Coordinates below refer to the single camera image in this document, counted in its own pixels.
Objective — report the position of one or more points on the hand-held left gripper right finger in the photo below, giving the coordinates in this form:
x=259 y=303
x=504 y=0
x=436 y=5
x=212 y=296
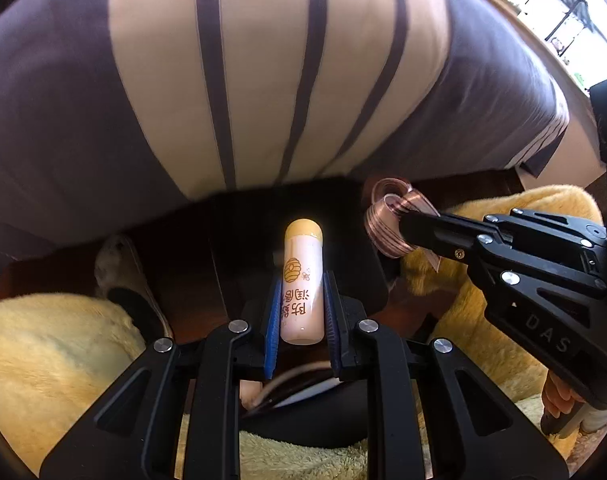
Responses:
x=331 y=330

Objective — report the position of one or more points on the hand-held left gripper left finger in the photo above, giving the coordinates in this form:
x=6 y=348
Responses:
x=272 y=330

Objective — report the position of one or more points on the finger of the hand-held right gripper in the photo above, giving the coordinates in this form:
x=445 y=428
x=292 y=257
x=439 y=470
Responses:
x=443 y=237
x=548 y=224

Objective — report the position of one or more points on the pink striped ribbon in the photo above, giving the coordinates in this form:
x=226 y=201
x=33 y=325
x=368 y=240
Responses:
x=383 y=220

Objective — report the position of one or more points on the cream lip balm tube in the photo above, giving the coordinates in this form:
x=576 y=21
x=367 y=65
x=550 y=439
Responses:
x=303 y=270

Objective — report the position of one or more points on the person's right hand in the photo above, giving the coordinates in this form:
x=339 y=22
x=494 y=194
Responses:
x=558 y=392

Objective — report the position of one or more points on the white slipper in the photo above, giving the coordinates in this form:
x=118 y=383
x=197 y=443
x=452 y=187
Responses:
x=128 y=285

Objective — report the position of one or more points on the striped purple bed cover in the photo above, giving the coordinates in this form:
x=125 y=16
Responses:
x=133 y=85

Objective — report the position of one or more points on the dark wooden bed frame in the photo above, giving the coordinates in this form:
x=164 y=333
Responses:
x=473 y=182

